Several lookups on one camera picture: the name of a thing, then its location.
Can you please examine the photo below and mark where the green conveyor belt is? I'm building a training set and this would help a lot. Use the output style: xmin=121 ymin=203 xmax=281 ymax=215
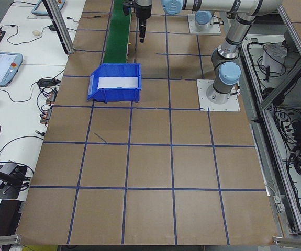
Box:
xmin=102 ymin=0 xmax=133 ymax=64

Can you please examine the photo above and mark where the blue plastic storage bin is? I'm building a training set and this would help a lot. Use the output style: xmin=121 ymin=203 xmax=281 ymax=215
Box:
xmin=86 ymin=62 xmax=143 ymax=104

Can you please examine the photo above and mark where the light blue teach pendant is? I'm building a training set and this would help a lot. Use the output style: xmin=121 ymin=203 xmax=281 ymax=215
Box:
xmin=31 ymin=0 xmax=68 ymax=18
xmin=0 ymin=51 xmax=24 ymax=87

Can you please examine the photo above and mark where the small circuit board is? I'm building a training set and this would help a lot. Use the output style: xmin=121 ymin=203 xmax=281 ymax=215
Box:
xmin=46 ymin=90 xmax=58 ymax=106
xmin=39 ymin=108 xmax=53 ymax=127

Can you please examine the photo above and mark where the white grey bag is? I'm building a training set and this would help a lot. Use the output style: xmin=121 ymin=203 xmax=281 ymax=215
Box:
xmin=262 ymin=43 xmax=288 ymax=74

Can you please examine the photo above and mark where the aluminium profile bar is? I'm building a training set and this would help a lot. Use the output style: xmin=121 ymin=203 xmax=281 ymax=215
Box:
xmin=0 ymin=234 xmax=23 ymax=248
xmin=272 ymin=234 xmax=301 ymax=248

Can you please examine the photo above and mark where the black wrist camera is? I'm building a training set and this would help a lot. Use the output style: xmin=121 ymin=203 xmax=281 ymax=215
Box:
xmin=122 ymin=0 xmax=135 ymax=16

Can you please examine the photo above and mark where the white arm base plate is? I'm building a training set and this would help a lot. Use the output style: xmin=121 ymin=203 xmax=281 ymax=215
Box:
xmin=187 ymin=14 xmax=222 ymax=36
xmin=196 ymin=79 xmax=241 ymax=112

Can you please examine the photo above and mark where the aluminium upright post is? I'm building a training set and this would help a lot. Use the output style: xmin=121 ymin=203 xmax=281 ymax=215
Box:
xmin=41 ymin=0 xmax=75 ymax=55

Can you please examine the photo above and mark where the black cable with plug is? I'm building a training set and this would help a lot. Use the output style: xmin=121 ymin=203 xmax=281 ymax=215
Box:
xmin=0 ymin=130 xmax=46 ymax=168

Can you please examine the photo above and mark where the metal bar V-shaped frame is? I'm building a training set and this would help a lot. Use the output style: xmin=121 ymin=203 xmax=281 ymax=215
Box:
xmin=240 ymin=5 xmax=301 ymax=236

